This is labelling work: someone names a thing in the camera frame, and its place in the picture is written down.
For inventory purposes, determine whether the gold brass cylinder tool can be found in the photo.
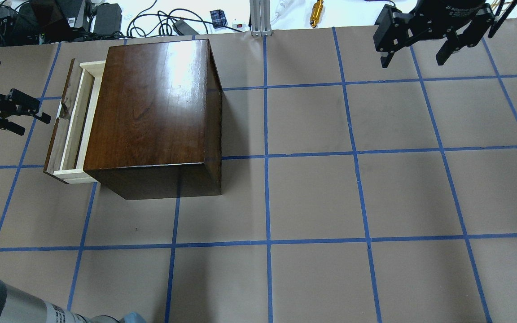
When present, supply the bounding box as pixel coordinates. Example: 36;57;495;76
308;0;324;28

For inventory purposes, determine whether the black laptop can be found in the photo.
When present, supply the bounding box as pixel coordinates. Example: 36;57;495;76
29;0;93;43

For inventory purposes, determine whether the dark wooden drawer cabinet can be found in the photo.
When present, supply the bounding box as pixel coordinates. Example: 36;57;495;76
83;39;223;200

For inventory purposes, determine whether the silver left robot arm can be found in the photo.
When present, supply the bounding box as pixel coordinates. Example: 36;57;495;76
0;89;118;323

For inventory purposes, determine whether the wooden drawer with white handle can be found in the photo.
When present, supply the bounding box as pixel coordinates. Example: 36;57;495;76
43;59;106;184

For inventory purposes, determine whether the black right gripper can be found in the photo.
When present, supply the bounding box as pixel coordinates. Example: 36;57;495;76
373;0;496;68

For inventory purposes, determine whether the black power adapter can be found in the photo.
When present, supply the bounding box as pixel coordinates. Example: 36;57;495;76
92;3;123;35

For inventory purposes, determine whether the aluminium frame post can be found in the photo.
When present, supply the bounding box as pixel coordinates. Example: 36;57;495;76
250;0;272;37

